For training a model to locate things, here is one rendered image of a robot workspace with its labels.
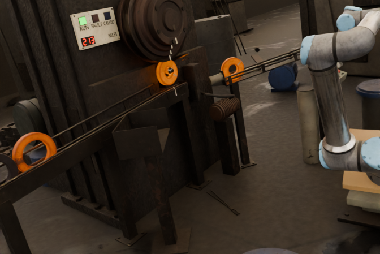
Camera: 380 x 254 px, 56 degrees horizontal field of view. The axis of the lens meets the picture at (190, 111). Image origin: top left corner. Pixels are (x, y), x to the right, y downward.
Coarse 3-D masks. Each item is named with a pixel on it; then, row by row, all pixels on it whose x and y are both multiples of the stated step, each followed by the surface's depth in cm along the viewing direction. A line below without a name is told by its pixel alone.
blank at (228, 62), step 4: (228, 60) 238; (232, 60) 238; (236, 60) 239; (240, 60) 240; (224, 64) 238; (228, 64) 238; (232, 64) 240; (236, 64) 240; (240, 64) 241; (224, 68) 239; (228, 68) 239; (236, 68) 243; (240, 68) 241; (224, 72) 239; (228, 72) 240; (236, 72) 242; (224, 76) 240; (232, 76) 241; (240, 76) 243; (232, 80) 242
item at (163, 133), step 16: (144, 112) 182; (160, 112) 181; (128, 128) 181; (144, 128) 157; (160, 128) 184; (128, 144) 160; (144, 144) 159; (160, 144) 158; (144, 160) 176; (160, 176) 178; (160, 192) 181; (160, 208) 184; (160, 224) 187; (160, 240) 195; (176, 240) 192
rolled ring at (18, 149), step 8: (24, 136) 156; (32, 136) 157; (40, 136) 160; (48, 136) 163; (16, 144) 154; (24, 144) 155; (48, 144) 163; (16, 152) 153; (48, 152) 165; (56, 152) 166; (16, 160) 153; (24, 168) 156
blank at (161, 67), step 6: (162, 66) 213; (168, 66) 217; (174, 66) 221; (156, 72) 214; (162, 72) 214; (174, 72) 221; (162, 78) 214; (168, 78) 218; (174, 78) 222; (168, 84) 218
